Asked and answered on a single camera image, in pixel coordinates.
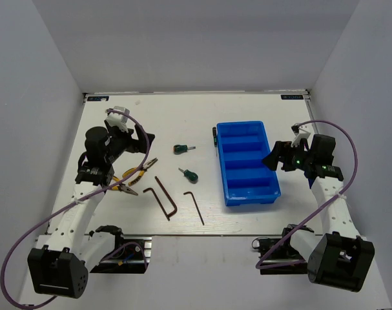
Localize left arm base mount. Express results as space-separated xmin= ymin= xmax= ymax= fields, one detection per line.
xmin=89 ymin=225 xmax=152 ymax=274

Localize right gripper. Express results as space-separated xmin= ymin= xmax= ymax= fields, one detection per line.
xmin=262 ymin=139 xmax=315 ymax=172

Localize left blue corner label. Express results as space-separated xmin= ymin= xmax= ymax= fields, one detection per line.
xmin=87 ymin=96 xmax=109 ymax=102

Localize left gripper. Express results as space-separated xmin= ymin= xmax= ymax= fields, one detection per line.
xmin=105 ymin=119 xmax=155 ymax=164

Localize blue corner label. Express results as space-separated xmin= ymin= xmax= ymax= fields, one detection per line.
xmin=281 ymin=94 xmax=304 ymax=100
xmin=87 ymin=96 xmax=109 ymax=102

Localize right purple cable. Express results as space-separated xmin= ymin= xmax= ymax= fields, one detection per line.
xmin=255 ymin=120 xmax=358 ymax=271

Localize green stubby screwdriver orange cap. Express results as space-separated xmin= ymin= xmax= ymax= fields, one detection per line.
xmin=173 ymin=145 xmax=196 ymax=155

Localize medium brown hex key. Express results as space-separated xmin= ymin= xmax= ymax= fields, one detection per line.
xmin=143 ymin=187 xmax=170 ymax=221

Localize yellow handled combination pliers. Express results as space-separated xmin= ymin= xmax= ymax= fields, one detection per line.
xmin=122 ymin=158 xmax=158 ymax=186

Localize blue divided plastic bin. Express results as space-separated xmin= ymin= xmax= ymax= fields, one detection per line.
xmin=216 ymin=121 xmax=281 ymax=207

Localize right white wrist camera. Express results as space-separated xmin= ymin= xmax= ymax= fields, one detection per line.
xmin=291 ymin=123 xmax=311 ymax=147

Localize small brown hex key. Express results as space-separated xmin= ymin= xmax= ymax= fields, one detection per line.
xmin=183 ymin=191 xmax=205 ymax=226

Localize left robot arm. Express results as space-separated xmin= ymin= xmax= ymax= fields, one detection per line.
xmin=27 ymin=119 xmax=155 ymax=298

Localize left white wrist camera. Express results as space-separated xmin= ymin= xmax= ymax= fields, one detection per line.
xmin=105 ymin=106 xmax=130 ymax=132

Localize right blue corner label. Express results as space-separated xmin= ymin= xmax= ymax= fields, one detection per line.
xmin=281 ymin=94 xmax=304 ymax=100

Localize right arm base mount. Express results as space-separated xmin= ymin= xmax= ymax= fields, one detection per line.
xmin=251 ymin=224 xmax=307 ymax=275

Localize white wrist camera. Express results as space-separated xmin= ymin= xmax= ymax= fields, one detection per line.
xmin=105 ymin=106 xmax=130 ymax=132
xmin=291 ymin=123 xmax=311 ymax=147

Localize yellow handled needle-nose pliers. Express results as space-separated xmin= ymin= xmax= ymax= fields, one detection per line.
xmin=111 ymin=183 xmax=138 ymax=196

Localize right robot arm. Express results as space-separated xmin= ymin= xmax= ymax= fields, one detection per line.
xmin=261 ymin=134 xmax=375 ymax=293

